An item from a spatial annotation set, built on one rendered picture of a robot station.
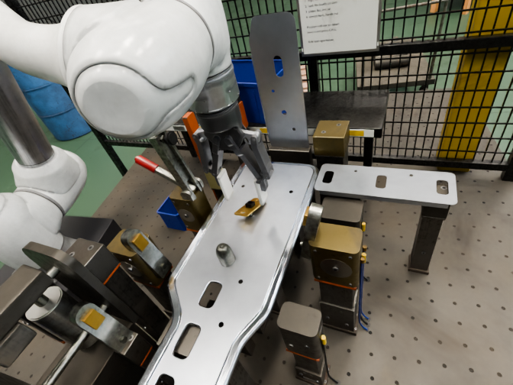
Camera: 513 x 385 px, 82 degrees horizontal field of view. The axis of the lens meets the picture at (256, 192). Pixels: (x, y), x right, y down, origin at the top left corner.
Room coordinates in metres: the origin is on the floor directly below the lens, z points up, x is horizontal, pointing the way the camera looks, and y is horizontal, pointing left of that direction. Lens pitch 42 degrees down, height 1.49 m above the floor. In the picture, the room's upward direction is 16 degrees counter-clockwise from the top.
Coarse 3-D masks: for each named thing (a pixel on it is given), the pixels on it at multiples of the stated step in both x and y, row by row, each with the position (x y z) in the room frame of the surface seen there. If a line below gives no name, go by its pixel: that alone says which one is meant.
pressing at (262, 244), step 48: (240, 192) 0.57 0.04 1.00; (288, 192) 0.52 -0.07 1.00; (192, 240) 0.46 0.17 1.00; (240, 240) 0.42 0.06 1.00; (288, 240) 0.38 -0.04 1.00; (192, 288) 0.34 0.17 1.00; (240, 288) 0.31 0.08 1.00; (240, 336) 0.22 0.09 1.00; (144, 384) 0.19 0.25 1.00; (192, 384) 0.17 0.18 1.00
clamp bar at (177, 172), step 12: (168, 132) 0.55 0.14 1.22; (156, 144) 0.55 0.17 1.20; (168, 144) 0.54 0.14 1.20; (168, 156) 0.55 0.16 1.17; (180, 156) 0.57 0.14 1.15; (168, 168) 0.55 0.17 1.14; (180, 168) 0.57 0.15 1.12; (180, 180) 0.55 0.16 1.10; (192, 180) 0.57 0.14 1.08; (192, 192) 0.54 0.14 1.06
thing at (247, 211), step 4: (252, 200) 0.52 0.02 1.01; (256, 200) 0.52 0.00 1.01; (248, 204) 0.49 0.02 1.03; (252, 204) 0.49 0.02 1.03; (256, 204) 0.49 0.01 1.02; (240, 208) 0.49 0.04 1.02; (244, 208) 0.49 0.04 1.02; (248, 208) 0.48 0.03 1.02; (252, 208) 0.48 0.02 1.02; (256, 208) 0.48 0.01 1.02; (236, 212) 0.48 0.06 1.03; (240, 212) 0.47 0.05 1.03; (244, 212) 0.47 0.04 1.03; (248, 212) 0.46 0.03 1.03; (244, 216) 0.45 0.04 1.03
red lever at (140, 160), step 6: (138, 156) 0.62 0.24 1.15; (138, 162) 0.61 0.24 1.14; (144, 162) 0.61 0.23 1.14; (150, 162) 0.61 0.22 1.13; (150, 168) 0.60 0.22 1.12; (156, 168) 0.60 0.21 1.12; (162, 168) 0.60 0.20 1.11; (162, 174) 0.59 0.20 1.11; (168, 174) 0.58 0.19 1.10; (174, 180) 0.57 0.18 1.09; (192, 186) 0.56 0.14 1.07
